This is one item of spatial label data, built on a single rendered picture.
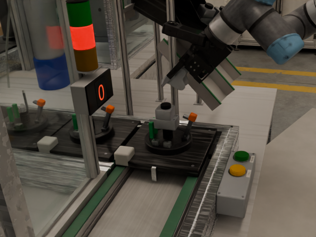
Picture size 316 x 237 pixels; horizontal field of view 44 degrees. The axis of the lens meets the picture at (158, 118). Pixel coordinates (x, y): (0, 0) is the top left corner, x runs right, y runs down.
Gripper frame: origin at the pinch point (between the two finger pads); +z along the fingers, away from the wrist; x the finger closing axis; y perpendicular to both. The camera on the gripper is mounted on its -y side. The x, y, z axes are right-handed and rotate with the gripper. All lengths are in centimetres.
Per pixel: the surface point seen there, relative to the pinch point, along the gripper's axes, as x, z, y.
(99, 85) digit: -19.2, 1.8, -10.2
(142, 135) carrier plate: 2.6, 20.0, 6.8
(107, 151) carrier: -8.8, 24.2, 2.3
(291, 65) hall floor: 357, 66, 100
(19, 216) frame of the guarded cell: -82, -34, -2
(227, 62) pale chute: 47.9, 1.2, 13.7
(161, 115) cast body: -2.2, 6.8, 6.3
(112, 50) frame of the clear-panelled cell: 85, 54, -29
